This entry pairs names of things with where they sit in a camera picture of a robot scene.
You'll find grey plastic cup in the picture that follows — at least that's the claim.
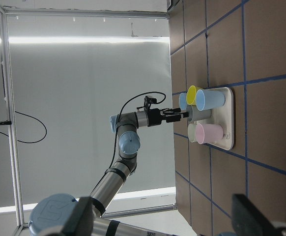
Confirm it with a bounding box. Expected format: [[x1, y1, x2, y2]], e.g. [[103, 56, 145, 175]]
[[186, 105, 211, 122]]

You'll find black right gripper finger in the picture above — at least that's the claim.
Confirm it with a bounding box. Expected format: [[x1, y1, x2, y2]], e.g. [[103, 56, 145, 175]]
[[232, 194, 282, 236]]

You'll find yellow plastic cup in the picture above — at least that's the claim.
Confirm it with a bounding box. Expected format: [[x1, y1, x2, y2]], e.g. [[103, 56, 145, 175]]
[[186, 85, 202, 105]]

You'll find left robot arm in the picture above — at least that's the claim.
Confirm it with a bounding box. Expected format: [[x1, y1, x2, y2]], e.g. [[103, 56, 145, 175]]
[[90, 108, 189, 217]]

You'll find pink plastic cup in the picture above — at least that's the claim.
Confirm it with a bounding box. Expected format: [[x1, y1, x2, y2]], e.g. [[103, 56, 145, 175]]
[[195, 123, 224, 144]]

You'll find blue plastic cup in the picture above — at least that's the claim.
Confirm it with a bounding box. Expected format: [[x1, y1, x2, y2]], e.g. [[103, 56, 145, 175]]
[[178, 92, 188, 111], [196, 89, 226, 111]]

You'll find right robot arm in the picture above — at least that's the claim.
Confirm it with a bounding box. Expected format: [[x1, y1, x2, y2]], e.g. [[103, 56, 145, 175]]
[[29, 194, 286, 236]]

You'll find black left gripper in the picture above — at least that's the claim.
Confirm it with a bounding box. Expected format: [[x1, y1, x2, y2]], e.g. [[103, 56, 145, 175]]
[[146, 108, 189, 126]]

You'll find white serving tray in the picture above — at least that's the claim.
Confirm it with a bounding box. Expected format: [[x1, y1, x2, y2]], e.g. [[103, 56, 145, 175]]
[[196, 87, 234, 150]]

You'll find pale green plastic cup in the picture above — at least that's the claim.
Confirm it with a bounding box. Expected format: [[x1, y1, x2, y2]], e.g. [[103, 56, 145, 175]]
[[187, 123, 197, 143]]

